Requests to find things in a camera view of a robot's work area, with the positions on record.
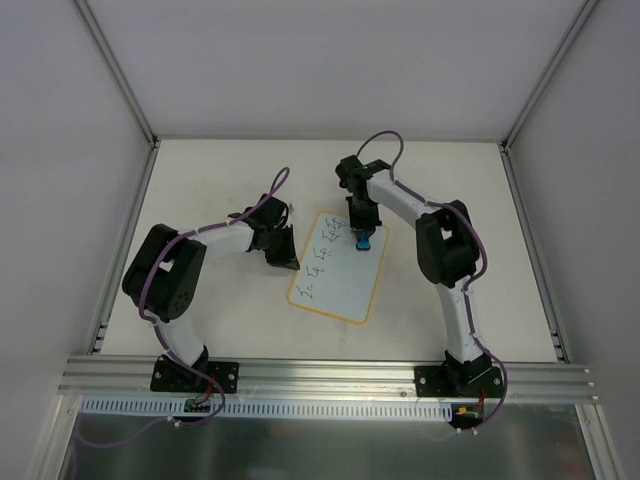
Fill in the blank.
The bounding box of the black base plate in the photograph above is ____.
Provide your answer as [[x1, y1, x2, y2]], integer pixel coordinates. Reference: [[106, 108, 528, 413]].
[[413, 364, 505, 399], [149, 355, 240, 394]]

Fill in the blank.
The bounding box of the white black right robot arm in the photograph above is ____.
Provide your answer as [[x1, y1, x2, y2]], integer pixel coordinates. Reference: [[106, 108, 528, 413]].
[[335, 155, 504, 398]]

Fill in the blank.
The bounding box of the yellow framed small whiteboard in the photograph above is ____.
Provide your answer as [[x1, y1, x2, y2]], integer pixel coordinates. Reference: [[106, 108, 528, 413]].
[[287, 211, 389, 325]]

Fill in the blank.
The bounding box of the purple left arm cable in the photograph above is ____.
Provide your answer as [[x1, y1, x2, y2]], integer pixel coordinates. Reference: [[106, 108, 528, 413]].
[[74, 167, 292, 446]]

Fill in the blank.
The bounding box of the aluminium frame post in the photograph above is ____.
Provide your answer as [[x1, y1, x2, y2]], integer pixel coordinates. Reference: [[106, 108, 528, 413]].
[[73, 0, 160, 149], [501, 0, 601, 151]]

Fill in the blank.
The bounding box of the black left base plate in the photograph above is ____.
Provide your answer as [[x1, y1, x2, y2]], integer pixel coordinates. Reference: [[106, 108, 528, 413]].
[[149, 355, 240, 394]]

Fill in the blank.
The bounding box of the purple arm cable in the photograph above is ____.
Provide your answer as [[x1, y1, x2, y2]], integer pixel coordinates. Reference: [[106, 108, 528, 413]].
[[357, 130, 509, 436], [74, 167, 292, 446]]

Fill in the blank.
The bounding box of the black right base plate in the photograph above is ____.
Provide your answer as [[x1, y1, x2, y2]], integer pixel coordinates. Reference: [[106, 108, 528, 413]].
[[413, 364, 505, 399]]

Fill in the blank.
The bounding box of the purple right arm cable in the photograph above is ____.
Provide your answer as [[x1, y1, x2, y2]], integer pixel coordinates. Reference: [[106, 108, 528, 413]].
[[357, 130, 509, 436]]

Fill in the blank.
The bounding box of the right aluminium frame post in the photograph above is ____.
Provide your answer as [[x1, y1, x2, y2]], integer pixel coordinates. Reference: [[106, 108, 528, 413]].
[[501, 0, 601, 151]]

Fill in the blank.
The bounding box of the aluminium mounting rail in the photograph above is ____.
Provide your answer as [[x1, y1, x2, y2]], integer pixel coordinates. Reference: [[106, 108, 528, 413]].
[[57, 355, 600, 404]]

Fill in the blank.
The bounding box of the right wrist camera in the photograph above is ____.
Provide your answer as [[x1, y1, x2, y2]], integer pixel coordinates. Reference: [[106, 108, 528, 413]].
[[335, 155, 390, 194]]

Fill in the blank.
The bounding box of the left aluminium frame post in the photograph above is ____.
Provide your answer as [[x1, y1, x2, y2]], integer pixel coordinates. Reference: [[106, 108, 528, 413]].
[[73, 0, 160, 149]]

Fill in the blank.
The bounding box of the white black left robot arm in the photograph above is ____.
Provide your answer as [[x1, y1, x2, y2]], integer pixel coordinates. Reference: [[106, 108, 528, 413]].
[[122, 194, 300, 391]]

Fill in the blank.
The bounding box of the white slotted cable duct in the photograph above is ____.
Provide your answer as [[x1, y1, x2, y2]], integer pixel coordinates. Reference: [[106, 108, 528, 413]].
[[79, 395, 453, 422]]

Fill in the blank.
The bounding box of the blue black whiteboard eraser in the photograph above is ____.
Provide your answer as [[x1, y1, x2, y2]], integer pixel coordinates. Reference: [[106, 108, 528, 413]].
[[354, 230, 371, 251]]

